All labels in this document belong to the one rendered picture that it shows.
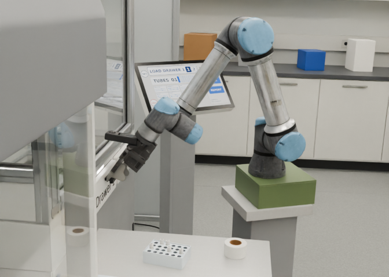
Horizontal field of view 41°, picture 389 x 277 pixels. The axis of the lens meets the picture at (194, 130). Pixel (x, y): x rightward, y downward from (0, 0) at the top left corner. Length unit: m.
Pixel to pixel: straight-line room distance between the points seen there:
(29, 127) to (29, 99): 0.03
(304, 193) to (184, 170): 0.98
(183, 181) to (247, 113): 1.97
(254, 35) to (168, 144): 1.21
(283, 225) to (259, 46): 0.75
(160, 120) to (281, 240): 0.74
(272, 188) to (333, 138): 2.95
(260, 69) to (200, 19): 3.59
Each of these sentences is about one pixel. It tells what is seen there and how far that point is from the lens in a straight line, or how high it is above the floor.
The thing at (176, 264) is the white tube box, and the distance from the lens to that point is 1.56.
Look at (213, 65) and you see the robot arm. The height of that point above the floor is 1.30.
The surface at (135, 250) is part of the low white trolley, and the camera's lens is 1.67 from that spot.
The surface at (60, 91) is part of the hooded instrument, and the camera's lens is 0.71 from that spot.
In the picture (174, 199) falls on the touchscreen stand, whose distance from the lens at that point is 2.90.
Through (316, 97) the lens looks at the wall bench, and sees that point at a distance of 4.78.
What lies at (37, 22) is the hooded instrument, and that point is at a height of 1.50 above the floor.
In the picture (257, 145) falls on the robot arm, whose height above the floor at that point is 0.98.
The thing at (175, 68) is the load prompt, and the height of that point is 1.16.
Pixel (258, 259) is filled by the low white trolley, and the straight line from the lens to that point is 1.64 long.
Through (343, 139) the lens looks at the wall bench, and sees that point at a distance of 4.92.
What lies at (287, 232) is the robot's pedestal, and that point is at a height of 0.63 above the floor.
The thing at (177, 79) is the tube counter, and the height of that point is 1.11.
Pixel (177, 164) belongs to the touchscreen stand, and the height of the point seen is 0.65.
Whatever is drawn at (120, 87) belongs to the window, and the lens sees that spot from 2.15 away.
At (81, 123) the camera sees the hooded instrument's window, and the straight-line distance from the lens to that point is 0.85.
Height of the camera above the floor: 1.53
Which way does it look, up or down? 15 degrees down
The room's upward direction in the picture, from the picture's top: 2 degrees clockwise
